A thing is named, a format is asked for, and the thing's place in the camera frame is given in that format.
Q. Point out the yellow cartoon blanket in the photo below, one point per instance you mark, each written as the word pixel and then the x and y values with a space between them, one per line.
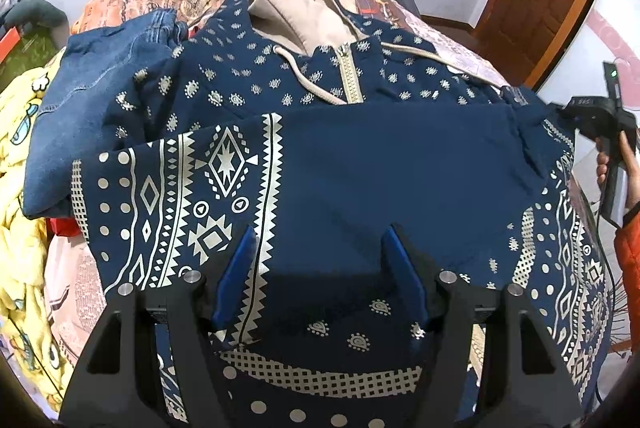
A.
pixel 20 258

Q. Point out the person's right hand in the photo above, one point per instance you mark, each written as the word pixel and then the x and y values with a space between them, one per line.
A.
pixel 631 178

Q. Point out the red cloth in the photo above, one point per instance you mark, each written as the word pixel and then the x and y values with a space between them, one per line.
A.
pixel 65 226

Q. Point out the dark green plush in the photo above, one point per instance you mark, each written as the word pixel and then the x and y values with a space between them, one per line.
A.
pixel 35 10

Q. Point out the orange box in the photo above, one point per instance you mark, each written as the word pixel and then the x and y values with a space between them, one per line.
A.
pixel 10 43

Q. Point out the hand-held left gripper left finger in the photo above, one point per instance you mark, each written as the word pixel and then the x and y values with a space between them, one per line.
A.
pixel 235 278

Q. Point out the blue denim jeans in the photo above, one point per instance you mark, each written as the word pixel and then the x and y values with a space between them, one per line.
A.
pixel 90 108

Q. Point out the green cloth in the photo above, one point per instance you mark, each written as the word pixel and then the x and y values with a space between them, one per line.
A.
pixel 37 50

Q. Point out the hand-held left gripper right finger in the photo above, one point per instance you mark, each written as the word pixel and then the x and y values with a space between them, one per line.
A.
pixel 402 273

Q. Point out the navy patterned hoodie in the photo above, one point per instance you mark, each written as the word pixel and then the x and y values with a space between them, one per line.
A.
pixel 375 168

